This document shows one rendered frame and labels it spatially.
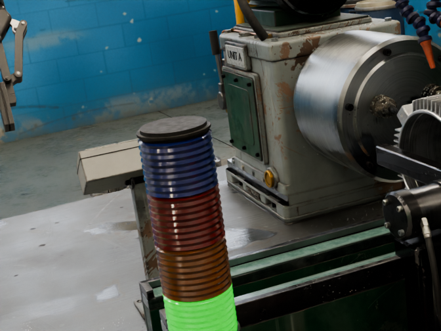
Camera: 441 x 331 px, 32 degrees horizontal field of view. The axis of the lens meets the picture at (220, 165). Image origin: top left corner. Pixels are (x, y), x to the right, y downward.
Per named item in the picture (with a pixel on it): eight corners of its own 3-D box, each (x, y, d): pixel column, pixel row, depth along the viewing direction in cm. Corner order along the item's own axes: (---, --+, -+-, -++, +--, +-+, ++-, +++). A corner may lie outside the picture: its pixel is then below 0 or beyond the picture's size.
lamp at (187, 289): (218, 266, 69) (211, 219, 68) (243, 291, 63) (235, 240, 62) (153, 283, 67) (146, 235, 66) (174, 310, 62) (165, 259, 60)
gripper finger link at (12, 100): (2, 77, 119) (21, 74, 120) (9, 107, 117) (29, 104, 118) (1, 73, 117) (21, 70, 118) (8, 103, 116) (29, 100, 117)
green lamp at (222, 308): (224, 310, 70) (218, 266, 69) (249, 339, 65) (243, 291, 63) (161, 329, 68) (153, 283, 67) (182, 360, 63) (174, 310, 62)
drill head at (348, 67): (372, 132, 166) (363, 16, 159) (483, 171, 133) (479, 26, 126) (267, 157, 158) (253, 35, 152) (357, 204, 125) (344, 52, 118)
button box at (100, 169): (187, 172, 124) (178, 142, 125) (195, 157, 117) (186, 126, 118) (83, 196, 118) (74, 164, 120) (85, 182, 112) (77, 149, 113)
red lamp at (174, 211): (211, 219, 68) (204, 171, 66) (235, 240, 62) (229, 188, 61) (146, 235, 66) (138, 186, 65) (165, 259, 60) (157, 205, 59)
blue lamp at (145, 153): (204, 171, 66) (197, 120, 65) (229, 188, 61) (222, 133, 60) (138, 186, 65) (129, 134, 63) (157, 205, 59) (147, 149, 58)
